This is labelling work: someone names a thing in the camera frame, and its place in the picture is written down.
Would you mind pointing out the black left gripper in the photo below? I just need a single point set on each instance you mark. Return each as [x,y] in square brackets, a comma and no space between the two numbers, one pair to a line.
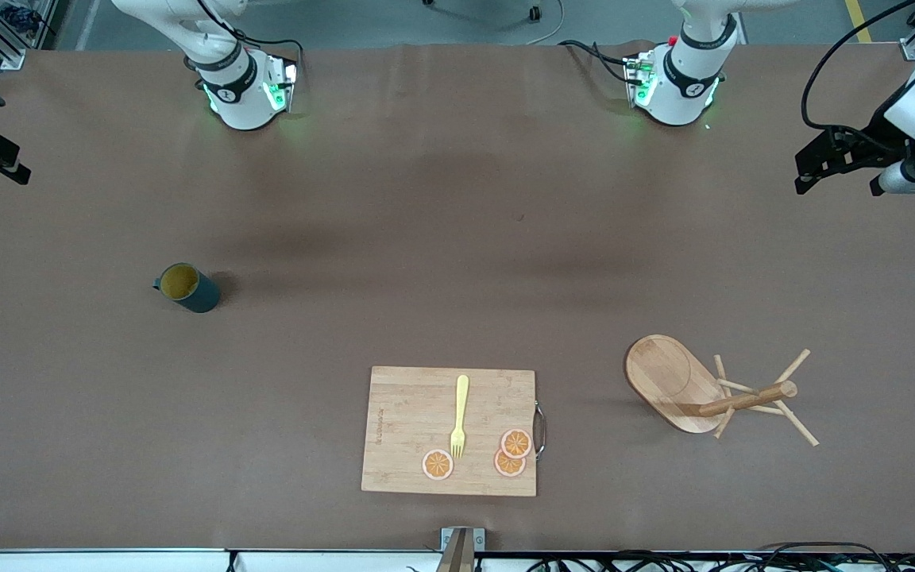
[875,137]

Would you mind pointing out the teal cup yellow inside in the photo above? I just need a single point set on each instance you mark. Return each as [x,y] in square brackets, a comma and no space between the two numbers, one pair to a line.
[197,294]

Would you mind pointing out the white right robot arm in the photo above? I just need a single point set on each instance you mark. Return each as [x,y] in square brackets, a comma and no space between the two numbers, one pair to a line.
[235,91]

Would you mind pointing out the left arm base control box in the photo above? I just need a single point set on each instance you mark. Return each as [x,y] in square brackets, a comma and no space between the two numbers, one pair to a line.
[640,79]

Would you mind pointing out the right arm base control box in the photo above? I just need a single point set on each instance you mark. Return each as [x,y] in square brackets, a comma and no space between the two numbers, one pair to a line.
[281,83]

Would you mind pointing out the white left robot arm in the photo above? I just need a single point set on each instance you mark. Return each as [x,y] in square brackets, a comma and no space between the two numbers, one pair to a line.
[680,79]

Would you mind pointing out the wooden mug tree rack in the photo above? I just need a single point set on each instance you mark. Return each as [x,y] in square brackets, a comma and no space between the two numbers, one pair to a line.
[668,381]

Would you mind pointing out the orange slice toy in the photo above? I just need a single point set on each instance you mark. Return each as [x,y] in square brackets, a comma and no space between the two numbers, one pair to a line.
[505,466]
[438,465]
[516,442]

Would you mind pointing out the yellow plastic fork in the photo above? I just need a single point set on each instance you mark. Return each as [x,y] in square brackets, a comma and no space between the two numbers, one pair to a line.
[461,397]

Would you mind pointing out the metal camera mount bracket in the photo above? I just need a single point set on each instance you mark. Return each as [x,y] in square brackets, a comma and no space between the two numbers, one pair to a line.
[461,548]

